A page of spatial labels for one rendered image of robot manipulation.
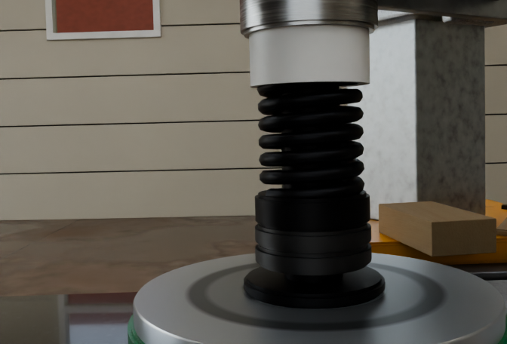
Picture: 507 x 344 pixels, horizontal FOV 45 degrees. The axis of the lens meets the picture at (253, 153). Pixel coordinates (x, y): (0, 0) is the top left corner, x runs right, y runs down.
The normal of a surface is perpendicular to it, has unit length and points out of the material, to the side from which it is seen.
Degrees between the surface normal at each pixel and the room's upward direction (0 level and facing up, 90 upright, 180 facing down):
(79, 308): 0
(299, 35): 90
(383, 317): 0
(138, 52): 90
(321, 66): 90
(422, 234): 90
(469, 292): 0
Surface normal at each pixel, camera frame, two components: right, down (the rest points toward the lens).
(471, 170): 0.53, 0.03
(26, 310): -0.03, -1.00
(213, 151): -0.04, 0.05
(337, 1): 0.33, 0.04
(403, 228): -0.99, 0.04
